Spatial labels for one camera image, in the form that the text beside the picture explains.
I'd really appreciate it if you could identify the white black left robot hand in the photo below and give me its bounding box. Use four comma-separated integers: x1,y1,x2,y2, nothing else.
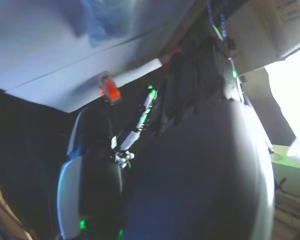
56,98,276,240

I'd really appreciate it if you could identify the small red object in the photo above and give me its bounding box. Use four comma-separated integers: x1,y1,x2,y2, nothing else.
98,71,123,105

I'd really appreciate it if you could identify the blue plastic bag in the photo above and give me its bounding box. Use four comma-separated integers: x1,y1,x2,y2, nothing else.
79,0,132,47

